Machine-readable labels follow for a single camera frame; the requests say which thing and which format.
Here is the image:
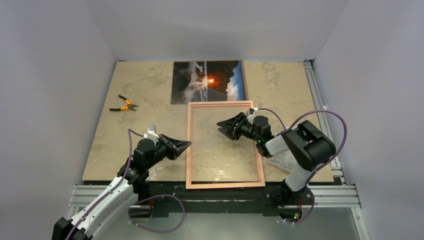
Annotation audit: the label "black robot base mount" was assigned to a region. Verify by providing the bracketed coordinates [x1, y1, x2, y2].
[128, 181, 315, 220]

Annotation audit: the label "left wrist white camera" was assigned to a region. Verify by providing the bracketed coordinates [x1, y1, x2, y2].
[143, 124, 159, 141]

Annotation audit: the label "orange handled pliers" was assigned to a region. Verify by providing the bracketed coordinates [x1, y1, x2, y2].
[109, 94, 139, 113]

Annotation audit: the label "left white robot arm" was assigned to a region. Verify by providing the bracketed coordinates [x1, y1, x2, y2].
[51, 133, 192, 240]

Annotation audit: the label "wrist white camera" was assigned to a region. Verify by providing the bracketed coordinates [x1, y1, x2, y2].
[143, 124, 159, 141]
[246, 107, 259, 124]

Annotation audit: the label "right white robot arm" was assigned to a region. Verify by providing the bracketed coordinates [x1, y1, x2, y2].
[217, 112, 336, 204]

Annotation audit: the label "pink picture frame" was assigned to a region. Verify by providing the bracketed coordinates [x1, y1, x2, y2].
[185, 100, 265, 190]

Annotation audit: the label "brown backing board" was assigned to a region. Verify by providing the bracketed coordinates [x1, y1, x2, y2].
[240, 60, 249, 101]

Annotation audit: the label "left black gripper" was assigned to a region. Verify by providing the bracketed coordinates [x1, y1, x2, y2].
[145, 134, 191, 170]

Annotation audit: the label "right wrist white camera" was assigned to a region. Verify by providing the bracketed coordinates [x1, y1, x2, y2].
[246, 107, 259, 124]

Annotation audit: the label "clear plastic screw box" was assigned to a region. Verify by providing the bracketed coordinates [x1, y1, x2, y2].
[267, 155, 297, 173]

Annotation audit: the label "sunset landscape photo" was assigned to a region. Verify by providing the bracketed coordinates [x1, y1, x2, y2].
[170, 60, 246, 105]

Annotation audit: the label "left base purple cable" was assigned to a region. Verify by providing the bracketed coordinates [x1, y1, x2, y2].
[128, 193, 185, 234]

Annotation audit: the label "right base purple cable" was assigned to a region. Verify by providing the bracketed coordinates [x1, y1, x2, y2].
[279, 188, 316, 226]

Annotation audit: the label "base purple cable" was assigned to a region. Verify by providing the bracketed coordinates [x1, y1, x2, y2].
[128, 193, 185, 234]
[279, 188, 316, 226]

